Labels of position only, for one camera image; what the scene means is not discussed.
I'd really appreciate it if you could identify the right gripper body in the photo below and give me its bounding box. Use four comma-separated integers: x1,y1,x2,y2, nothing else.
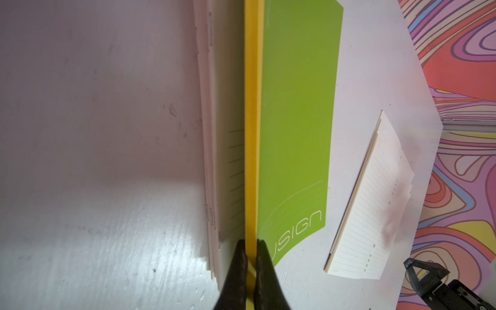
428,280,495,310

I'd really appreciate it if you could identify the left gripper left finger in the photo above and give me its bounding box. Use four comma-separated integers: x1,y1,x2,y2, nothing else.
213,239,248,310

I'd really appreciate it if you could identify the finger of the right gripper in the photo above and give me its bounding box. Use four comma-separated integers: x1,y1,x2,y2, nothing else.
404,258,449,306

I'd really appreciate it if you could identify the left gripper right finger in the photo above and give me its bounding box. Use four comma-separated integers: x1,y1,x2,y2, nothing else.
253,240,290,310

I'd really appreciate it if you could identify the orange cover notebook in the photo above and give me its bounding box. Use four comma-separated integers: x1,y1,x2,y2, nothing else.
324,112,415,280

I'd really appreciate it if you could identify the green cover notebook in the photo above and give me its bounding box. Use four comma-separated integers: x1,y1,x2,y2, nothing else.
193,1,344,309

